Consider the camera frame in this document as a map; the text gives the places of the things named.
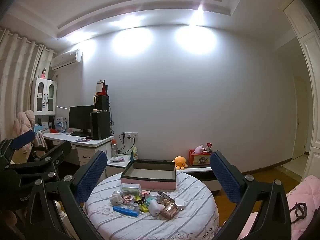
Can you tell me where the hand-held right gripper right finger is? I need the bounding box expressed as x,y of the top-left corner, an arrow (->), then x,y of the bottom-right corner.
209,151 -> 292,240

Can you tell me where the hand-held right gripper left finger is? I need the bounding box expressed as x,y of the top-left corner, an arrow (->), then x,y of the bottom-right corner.
24,150 -> 108,240

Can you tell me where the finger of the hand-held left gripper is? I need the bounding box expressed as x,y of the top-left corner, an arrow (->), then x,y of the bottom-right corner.
0,129 -> 36,165
7,140 -> 72,180

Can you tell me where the grey elephant toy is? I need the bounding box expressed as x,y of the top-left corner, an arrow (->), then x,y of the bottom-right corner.
110,191 -> 125,207

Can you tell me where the clear plastic box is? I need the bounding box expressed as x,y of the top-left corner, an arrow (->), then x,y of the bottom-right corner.
121,183 -> 141,195

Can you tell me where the blue plastic case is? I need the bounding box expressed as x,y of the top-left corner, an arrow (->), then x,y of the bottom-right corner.
112,206 -> 139,217

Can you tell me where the pink storage box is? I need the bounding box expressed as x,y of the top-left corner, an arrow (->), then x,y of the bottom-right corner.
120,159 -> 177,192

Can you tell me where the dark blue snack bar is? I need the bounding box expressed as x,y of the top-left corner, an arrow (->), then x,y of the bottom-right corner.
157,191 -> 173,202

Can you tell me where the rose gold metallic box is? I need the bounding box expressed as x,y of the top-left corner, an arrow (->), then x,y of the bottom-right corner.
160,201 -> 178,220

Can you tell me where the pink puffer jacket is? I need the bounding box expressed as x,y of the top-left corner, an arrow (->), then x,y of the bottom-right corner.
12,110 -> 36,164

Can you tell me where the black office chair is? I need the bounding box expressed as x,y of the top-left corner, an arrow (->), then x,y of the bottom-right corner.
27,140 -> 58,163

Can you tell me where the low white dark-top cabinet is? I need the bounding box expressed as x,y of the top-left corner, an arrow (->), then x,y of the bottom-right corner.
107,155 -> 220,195

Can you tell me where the blue white box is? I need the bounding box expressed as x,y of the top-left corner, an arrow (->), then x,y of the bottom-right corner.
55,116 -> 67,132

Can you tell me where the red printed crate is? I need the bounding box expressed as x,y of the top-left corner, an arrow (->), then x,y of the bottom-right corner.
189,149 -> 213,166

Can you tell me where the white desk with drawers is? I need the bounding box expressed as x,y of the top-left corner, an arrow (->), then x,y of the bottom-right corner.
41,131 -> 115,178

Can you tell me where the black computer monitor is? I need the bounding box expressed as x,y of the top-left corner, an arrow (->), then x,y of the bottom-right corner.
68,105 -> 94,136

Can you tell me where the orange octopus plush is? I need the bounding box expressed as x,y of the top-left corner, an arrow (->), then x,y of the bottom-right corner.
174,156 -> 188,170

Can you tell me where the black computer tower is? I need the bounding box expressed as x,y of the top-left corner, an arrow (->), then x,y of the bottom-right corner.
90,111 -> 111,140

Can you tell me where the black speaker box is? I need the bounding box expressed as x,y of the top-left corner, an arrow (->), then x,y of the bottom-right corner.
94,95 -> 110,112

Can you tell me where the beige curtain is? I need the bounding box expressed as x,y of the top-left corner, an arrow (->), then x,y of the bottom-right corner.
0,27 -> 54,140

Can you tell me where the striped quilted tablecloth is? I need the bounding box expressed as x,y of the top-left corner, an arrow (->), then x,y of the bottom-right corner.
84,169 -> 220,240

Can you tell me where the red desk calendar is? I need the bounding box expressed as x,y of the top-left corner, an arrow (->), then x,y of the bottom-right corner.
96,80 -> 108,96

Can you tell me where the pink printed quilt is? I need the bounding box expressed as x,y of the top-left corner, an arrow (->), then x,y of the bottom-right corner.
237,175 -> 320,240

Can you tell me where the white air conditioner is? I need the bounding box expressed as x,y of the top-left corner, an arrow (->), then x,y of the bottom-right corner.
51,49 -> 83,70

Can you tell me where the white room door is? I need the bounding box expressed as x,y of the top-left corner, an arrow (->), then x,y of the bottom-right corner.
292,77 -> 310,159

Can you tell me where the black power cable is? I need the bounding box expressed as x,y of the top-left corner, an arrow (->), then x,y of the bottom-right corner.
117,134 -> 135,155

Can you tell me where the white glass-door wall cabinet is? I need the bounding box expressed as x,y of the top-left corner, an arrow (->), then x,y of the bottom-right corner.
30,77 -> 57,116

